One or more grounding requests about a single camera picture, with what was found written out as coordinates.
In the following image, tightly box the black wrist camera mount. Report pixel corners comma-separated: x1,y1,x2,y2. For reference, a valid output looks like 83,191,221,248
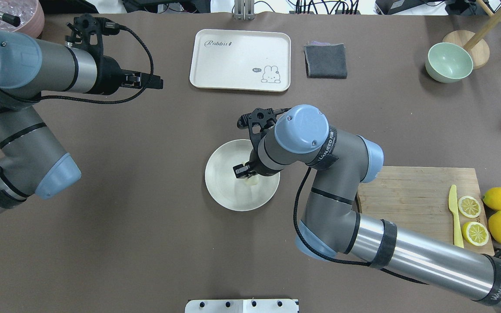
237,107,291,151

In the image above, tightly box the wooden glass rack stand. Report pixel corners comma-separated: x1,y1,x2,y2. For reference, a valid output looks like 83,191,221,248
443,0,501,69

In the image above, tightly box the lemon half near tip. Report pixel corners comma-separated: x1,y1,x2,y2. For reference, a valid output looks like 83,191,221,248
461,221,490,247

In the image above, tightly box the cream rabbit tray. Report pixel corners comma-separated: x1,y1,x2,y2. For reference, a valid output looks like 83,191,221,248
189,29,291,92

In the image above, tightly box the grey folded cloth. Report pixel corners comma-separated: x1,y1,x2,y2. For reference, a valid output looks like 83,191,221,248
304,41,348,79

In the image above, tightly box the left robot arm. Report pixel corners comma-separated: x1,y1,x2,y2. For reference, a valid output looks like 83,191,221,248
0,30,147,214

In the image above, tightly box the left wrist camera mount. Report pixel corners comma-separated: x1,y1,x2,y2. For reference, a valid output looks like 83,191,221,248
64,13,121,59

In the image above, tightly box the lemon half near handle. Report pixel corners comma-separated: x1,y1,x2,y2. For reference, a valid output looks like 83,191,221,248
458,196,483,218

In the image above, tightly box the wooden cutting board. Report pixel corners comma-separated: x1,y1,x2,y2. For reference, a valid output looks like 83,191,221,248
357,166,481,244

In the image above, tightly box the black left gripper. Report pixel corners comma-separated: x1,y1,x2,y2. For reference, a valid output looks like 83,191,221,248
96,56,142,95

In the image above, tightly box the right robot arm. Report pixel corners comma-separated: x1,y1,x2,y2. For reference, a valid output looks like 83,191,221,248
233,105,501,312

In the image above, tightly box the mint green bowl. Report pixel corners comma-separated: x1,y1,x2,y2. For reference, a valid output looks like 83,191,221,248
425,42,474,83

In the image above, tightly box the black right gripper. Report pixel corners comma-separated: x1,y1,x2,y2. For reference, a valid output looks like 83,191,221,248
233,149,280,179

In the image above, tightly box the cream round plate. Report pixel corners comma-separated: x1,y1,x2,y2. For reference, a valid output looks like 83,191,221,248
205,139,281,212

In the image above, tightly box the yellow plastic knife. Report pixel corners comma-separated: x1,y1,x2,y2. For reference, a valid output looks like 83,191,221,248
448,184,464,248

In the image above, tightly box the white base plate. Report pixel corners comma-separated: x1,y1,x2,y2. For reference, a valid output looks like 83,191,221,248
184,299,300,313

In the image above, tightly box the pink bowl with ice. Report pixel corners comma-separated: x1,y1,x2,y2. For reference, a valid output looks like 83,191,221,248
0,0,44,38

